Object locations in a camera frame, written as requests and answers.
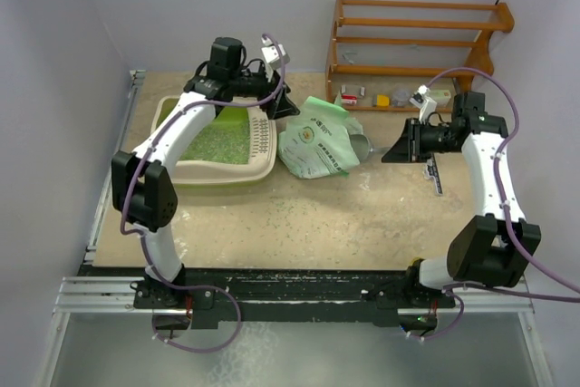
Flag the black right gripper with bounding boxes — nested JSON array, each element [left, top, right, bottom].
[[382, 117, 459, 163]]

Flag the black white bag sealing strip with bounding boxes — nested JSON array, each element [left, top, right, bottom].
[[424, 155, 443, 196]]

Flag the silver metal scoop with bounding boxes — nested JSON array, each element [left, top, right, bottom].
[[349, 134, 391, 162]]

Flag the green cat litter bag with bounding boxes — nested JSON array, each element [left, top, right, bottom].
[[277, 96, 363, 179]]

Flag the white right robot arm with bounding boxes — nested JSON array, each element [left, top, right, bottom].
[[382, 87, 541, 306]]

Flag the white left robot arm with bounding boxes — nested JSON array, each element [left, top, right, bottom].
[[111, 34, 298, 307]]

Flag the beige green litter box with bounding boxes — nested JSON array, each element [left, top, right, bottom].
[[149, 104, 277, 186]]

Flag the red white small box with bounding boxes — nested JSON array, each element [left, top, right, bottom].
[[341, 94, 358, 106]]

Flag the green litter pellets pile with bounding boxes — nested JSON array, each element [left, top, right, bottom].
[[179, 121, 250, 165]]

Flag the green white carton box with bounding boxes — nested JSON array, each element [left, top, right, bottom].
[[429, 90, 452, 106]]

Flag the grey round container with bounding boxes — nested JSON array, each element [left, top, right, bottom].
[[391, 87, 411, 107]]

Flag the yellow small block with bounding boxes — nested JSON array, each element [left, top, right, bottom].
[[373, 94, 391, 108]]

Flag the wooden shelf rack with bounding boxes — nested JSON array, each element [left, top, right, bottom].
[[324, 0, 515, 102]]

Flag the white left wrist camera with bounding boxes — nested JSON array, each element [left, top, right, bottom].
[[261, 44, 290, 73]]

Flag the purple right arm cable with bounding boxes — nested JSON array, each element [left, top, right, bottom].
[[407, 67, 580, 343]]

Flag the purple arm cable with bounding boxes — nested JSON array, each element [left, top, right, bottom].
[[118, 33, 287, 354], [407, 67, 580, 343]]

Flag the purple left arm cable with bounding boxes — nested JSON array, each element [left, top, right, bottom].
[[118, 33, 287, 354]]

